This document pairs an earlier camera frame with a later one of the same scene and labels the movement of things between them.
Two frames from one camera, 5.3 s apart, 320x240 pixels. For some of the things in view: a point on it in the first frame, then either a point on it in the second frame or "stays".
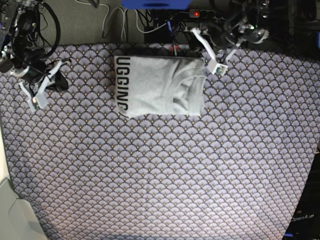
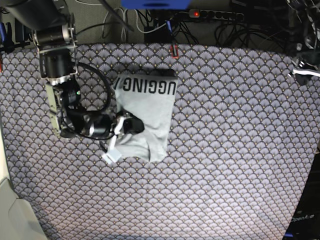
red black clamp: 174,49 stays
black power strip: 205,14 stays
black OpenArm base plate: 305,224 stays
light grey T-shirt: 156,85 -> 150,97
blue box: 156,4 stays
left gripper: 30,64 -> 129,124
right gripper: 242,29 -> 305,72
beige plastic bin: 18,221 stays
